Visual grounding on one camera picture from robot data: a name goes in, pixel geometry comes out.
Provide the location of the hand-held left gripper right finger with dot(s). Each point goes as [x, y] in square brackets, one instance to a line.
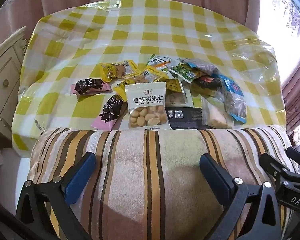
[216, 177]

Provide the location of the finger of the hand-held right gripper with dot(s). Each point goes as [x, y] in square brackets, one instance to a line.
[277, 166]
[298, 158]

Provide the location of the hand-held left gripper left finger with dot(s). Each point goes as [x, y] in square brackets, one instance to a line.
[80, 177]

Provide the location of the clear round cracker packet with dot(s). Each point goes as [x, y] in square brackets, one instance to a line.
[216, 113]

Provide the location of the black cracker packet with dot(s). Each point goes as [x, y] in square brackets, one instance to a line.
[183, 117]

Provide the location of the blue clear seed packet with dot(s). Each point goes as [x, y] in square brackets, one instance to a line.
[236, 102]

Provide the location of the white macadamia nut packet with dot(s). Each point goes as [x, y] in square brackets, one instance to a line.
[146, 100]

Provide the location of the yellow dried tofu packet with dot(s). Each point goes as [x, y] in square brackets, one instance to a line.
[126, 68]

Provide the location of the striped cushion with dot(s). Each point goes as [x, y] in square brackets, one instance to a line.
[150, 180]

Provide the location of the pink chocolate snack packet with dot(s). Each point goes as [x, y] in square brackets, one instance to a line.
[90, 87]
[110, 111]

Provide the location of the clear nut packet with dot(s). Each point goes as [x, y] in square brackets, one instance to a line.
[178, 98]

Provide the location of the dark red snack packet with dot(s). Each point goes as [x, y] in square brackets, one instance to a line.
[207, 82]

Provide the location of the small yellow snack packet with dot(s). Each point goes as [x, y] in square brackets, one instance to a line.
[120, 88]

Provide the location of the green yellow snack packet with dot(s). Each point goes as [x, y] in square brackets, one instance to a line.
[185, 73]

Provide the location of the white cabinet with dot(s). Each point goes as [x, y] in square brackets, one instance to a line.
[2, 80]

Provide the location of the white green snack packet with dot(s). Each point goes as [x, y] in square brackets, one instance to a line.
[160, 62]

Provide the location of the yellow checked plastic tablecloth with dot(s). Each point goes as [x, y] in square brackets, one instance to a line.
[130, 37]

